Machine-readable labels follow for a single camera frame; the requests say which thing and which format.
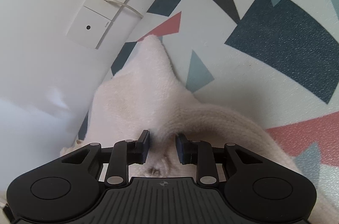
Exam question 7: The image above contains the pink fluffy garment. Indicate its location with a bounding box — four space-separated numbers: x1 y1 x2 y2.
0 34 316 224

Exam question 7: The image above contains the geometric patterned table mat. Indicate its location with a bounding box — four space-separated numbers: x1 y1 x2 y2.
78 0 338 188

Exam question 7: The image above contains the white cable in socket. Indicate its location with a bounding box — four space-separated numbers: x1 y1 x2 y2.
102 0 144 19

